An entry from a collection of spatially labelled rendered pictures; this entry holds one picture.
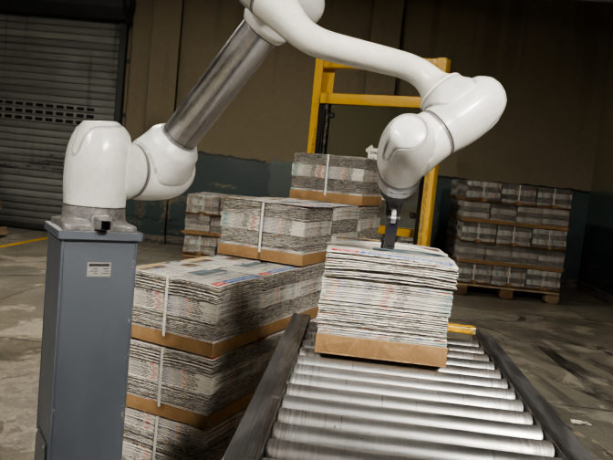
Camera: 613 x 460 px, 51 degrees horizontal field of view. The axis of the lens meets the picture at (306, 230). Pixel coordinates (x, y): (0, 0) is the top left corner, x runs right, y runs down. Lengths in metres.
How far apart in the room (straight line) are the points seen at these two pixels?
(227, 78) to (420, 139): 0.66
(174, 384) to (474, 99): 1.32
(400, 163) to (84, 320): 0.90
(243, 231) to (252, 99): 6.65
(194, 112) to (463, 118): 0.75
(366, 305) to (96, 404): 0.76
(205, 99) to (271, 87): 7.43
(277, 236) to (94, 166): 1.03
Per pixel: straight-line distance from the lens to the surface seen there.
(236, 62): 1.67
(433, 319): 1.43
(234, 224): 2.60
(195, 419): 2.12
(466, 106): 1.29
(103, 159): 1.67
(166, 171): 1.78
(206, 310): 2.01
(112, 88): 9.63
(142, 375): 2.21
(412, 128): 1.20
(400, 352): 1.43
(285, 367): 1.33
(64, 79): 9.92
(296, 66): 9.14
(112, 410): 1.80
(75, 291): 1.68
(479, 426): 1.18
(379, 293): 1.41
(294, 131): 9.04
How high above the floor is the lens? 1.19
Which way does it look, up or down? 5 degrees down
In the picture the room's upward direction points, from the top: 6 degrees clockwise
